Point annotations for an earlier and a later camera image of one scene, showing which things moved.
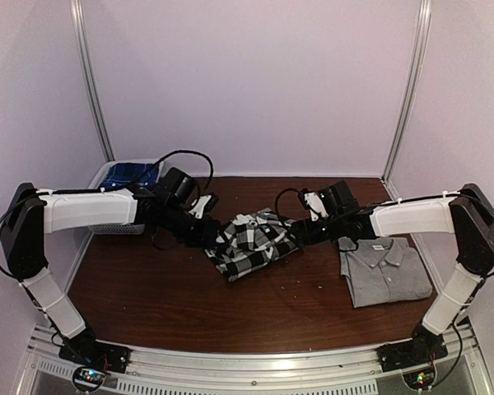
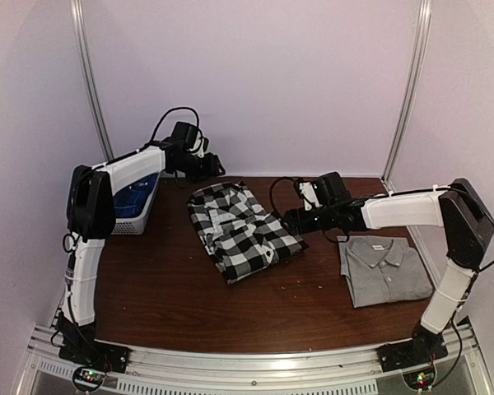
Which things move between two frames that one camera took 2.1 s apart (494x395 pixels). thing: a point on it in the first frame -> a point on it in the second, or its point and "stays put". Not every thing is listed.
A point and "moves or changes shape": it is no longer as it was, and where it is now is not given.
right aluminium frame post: x=420 y=45 stays put
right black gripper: x=299 y=226 -> x=291 y=216
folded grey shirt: x=382 y=271 stays put
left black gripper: x=205 y=235 -> x=211 y=169
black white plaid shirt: x=249 y=240 moves or changes shape
